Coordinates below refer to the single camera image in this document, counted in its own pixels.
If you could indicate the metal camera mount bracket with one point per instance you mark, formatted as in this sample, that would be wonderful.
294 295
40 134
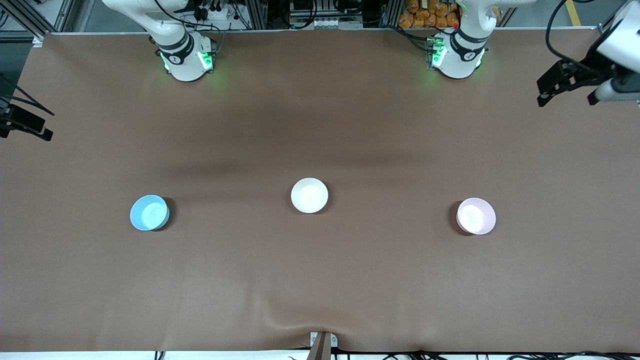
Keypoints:
323 345

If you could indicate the light blue bowl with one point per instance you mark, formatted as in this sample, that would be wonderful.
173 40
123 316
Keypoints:
149 213

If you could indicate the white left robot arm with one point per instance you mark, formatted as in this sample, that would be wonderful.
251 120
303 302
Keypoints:
462 50

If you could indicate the white terminal block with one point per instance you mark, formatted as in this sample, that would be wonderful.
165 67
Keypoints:
325 23

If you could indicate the white power strip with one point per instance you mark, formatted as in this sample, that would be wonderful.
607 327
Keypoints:
217 11

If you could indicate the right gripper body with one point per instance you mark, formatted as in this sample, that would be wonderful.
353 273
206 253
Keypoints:
14 118

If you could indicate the aluminium frame profile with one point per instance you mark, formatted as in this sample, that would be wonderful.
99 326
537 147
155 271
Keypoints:
392 12
256 14
30 20

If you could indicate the brown table mat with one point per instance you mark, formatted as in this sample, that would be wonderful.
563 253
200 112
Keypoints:
320 275

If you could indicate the pile of orange packaged goods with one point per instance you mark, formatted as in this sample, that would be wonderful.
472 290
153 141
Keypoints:
430 14

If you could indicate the white bowl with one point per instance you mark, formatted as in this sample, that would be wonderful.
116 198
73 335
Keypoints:
309 195

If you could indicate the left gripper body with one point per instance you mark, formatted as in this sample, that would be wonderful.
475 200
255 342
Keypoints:
583 73

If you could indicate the pale pink bowl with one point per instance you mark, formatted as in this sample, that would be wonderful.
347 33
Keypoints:
476 216

